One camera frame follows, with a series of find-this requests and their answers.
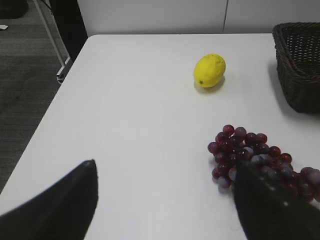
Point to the yellow lemon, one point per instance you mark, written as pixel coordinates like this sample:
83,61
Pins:
209,70

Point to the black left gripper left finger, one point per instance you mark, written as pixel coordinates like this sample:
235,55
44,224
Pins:
63,211

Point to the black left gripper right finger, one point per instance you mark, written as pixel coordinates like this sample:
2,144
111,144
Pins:
268,211

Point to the white metal table leg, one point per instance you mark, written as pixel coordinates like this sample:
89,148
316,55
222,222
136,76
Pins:
54,36

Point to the dark wicker basket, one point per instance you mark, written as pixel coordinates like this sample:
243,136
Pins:
297,46

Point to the red grape bunch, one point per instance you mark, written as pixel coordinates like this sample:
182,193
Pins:
232,145

